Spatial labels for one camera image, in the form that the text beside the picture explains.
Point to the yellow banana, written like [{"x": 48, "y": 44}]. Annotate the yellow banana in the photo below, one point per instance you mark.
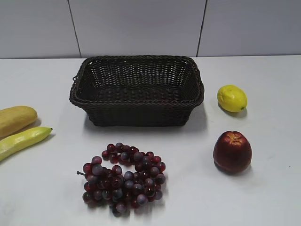
[{"x": 17, "y": 142}]

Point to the dark woven wicker basket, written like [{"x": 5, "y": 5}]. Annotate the dark woven wicker basket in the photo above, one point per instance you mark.
[{"x": 138, "y": 91}]

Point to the purple grape bunch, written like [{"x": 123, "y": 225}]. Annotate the purple grape bunch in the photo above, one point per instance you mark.
[{"x": 123, "y": 177}]

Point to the yellow lemon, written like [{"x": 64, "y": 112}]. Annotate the yellow lemon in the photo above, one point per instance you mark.
[{"x": 232, "y": 99}]

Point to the red apple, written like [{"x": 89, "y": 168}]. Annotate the red apple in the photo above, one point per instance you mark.
[{"x": 232, "y": 152}]

